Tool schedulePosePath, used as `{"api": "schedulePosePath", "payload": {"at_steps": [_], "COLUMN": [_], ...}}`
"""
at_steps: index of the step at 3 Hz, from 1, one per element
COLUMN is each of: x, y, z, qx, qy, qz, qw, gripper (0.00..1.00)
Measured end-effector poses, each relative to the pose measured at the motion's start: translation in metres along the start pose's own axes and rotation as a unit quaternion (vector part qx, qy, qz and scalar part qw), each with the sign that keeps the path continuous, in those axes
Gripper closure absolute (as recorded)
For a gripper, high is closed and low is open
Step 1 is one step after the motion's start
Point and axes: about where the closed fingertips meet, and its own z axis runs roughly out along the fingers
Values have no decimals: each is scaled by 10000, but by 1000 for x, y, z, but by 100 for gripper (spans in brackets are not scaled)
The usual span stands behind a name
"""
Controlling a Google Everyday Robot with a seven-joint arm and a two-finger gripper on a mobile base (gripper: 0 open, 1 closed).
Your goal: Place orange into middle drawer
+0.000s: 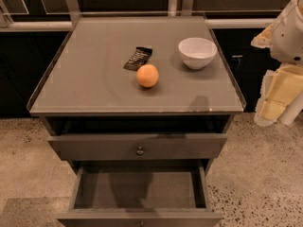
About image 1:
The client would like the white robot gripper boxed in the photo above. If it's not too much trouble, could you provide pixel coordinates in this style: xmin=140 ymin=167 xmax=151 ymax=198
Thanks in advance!
xmin=251 ymin=0 xmax=303 ymax=127

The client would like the orange fruit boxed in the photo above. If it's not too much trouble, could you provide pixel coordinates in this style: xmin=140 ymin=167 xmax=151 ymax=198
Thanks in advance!
xmin=136 ymin=64 xmax=159 ymax=88

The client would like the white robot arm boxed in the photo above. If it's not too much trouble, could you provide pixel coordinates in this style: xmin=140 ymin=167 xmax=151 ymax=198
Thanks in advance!
xmin=251 ymin=0 xmax=303 ymax=127

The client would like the grey drawer cabinet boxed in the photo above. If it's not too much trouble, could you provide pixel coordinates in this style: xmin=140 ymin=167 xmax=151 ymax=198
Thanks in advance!
xmin=26 ymin=15 xmax=247 ymax=227

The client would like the round metal drawer knob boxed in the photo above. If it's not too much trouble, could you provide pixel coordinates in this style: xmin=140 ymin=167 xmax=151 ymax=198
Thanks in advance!
xmin=136 ymin=147 xmax=145 ymax=156

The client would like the grey top drawer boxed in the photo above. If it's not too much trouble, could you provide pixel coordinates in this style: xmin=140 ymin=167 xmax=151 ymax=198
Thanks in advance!
xmin=48 ymin=133 xmax=227 ymax=161

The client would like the grey open middle drawer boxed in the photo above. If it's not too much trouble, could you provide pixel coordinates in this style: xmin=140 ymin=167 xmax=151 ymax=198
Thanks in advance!
xmin=57 ymin=166 xmax=222 ymax=227

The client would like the white ceramic bowl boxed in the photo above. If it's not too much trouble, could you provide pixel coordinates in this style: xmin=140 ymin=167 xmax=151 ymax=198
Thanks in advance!
xmin=178 ymin=37 xmax=218 ymax=70

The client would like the dark snack bar wrapper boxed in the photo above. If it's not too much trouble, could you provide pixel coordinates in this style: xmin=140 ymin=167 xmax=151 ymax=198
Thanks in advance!
xmin=123 ymin=46 xmax=152 ymax=71

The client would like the metal railing frame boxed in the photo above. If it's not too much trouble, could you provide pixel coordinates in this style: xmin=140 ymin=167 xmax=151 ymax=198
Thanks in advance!
xmin=0 ymin=0 xmax=290 ymax=31

